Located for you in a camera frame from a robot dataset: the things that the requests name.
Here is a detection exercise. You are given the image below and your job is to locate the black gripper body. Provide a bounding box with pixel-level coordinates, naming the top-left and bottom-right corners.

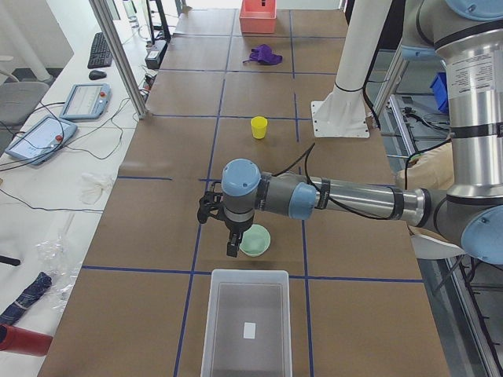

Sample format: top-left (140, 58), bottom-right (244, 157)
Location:
top-left (224, 210), bottom-right (254, 238)

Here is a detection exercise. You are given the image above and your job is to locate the mint green bowl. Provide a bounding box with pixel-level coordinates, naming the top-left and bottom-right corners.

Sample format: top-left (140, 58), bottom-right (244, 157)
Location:
top-left (240, 224), bottom-right (271, 258)

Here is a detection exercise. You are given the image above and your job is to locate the yellow plastic cup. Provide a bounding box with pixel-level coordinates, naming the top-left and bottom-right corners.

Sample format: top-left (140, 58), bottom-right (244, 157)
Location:
top-left (250, 116), bottom-right (268, 140)

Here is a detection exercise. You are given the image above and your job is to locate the purple cloth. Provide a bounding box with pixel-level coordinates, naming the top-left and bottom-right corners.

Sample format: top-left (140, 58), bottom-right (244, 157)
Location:
top-left (243, 44), bottom-right (283, 66)

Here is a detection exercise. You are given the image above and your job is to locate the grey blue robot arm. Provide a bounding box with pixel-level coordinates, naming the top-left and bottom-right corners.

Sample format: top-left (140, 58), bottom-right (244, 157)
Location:
top-left (218, 1), bottom-right (502, 265)

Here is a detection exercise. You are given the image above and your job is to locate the translucent plastic storage box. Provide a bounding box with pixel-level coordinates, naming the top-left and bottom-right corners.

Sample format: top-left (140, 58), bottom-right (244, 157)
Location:
top-left (200, 269), bottom-right (292, 376)

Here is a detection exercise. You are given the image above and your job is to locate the black power adapter box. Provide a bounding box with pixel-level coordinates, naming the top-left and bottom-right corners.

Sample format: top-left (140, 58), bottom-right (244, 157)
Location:
top-left (145, 40), bottom-right (167, 70)

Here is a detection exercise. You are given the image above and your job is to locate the white crumpled cloth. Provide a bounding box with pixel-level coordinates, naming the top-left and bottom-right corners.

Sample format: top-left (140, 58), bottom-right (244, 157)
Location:
top-left (79, 173), bottom-right (114, 204)

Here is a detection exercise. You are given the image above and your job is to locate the crumpled clear plastic wrap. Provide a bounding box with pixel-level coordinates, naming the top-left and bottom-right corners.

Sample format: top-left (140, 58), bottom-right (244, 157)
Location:
top-left (35, 213), bottom-right (82, 313)

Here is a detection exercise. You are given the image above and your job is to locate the white chair seat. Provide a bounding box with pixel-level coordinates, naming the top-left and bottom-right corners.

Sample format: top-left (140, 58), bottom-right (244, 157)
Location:
top-left (411, 234), bottom-right (465, 260)

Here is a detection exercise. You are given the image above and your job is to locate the folded dark blue umbrella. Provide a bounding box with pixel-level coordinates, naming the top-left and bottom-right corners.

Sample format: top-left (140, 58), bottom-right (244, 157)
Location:
top-left (1, 272), bottom-right (52, 326)

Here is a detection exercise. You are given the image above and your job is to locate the upper teach pendant tablet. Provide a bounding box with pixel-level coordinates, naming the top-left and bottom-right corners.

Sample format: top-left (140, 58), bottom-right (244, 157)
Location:
top-left (60, 83), bottom-right (111, 122)

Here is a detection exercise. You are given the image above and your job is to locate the teach pendant tablet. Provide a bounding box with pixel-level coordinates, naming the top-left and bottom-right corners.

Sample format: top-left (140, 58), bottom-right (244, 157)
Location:
top-left (6, 115), bottom-right (78, 165)
top-left (60, 83), bottom-right (111, 122)

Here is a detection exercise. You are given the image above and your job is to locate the person in beige shirt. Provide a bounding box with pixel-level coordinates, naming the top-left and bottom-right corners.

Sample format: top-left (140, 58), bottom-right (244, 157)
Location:
top-left (395, 142), bottom-right (454, 243)

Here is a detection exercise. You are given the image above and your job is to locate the black computer mouse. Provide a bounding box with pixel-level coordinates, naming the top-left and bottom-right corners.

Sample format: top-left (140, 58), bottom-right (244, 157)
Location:
top-left (88, 70), bottom-right (107, 81)

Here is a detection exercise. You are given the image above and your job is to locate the red plastic bin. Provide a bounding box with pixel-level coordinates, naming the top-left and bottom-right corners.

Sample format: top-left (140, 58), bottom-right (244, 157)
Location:
top-left (239, 0), bottom-right (277, 34)

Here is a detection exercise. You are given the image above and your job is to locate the lower teach pendant tablet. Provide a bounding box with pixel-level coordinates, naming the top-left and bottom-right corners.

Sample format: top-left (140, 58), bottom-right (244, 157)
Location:
top-left (6, 115), bottom-right (78, 165)

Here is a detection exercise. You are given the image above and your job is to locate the black keyboard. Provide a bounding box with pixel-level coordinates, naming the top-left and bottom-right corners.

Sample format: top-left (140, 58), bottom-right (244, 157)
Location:
top-left (87, 32), bottom-right (112, 69)

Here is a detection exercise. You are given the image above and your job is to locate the red cylindrical bottle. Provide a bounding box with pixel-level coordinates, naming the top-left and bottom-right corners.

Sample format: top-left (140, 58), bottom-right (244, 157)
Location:
top-left (1, 324), bottom-right (53, 357)

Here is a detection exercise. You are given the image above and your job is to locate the blue parts bin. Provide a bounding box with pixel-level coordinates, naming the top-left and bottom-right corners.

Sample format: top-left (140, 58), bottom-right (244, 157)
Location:
top-left (430, 72), bottom-right (449, 114)

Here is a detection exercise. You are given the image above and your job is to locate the grey office chair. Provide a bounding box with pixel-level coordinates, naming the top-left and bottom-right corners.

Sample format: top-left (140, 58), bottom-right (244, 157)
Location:
top-left (1, 82), bottom-right (50, 126)

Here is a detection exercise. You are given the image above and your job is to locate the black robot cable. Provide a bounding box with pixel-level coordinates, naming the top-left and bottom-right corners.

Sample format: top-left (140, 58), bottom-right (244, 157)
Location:
top-left (273, 143), bottom-right (396, 221)

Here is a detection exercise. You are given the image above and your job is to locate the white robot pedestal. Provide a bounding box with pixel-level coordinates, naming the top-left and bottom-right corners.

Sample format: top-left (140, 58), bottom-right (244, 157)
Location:
top-left (311, 0), bottom-right (394, 139)

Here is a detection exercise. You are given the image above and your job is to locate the aluminium frame post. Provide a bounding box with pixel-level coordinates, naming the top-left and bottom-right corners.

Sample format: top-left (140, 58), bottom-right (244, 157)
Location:
top-left (89, 0), bottom-right (147, 119)

